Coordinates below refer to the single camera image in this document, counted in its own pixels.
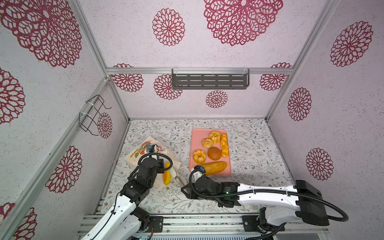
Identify long yellow fake baguette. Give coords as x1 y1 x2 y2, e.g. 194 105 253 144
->
202 161 228 176

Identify small yellow fake bread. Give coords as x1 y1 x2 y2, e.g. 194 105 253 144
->
163 170 172 186

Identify white printed paper bag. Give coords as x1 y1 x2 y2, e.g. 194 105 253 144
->
125 137 182 190

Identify metal tongs with white tips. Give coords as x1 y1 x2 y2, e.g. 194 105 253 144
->
170 168 185 187

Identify round fake bread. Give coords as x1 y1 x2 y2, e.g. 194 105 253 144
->
208 147 222 161

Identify yellow fluted fake cake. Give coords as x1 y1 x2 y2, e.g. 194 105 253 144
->
209 131 221 143
193 150 207 165

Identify yellow twisted fake bread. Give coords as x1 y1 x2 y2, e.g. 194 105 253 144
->
220 134 229 158

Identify orange fake bread roll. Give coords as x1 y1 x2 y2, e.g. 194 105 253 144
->
202 138 215 149

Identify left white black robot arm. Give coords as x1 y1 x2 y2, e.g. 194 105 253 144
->
83 153 173 240

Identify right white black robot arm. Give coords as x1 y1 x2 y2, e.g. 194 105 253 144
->
181 175 330 234

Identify pink plastic tray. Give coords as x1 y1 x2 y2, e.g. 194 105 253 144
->
189 129 232 177

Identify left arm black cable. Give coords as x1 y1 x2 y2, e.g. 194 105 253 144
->
128 152 174 181

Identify black wire wall rack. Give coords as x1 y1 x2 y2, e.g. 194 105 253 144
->
78 95 113 139

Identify grey slotted wall shelf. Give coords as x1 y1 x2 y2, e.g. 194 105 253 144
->
171 69 250 90

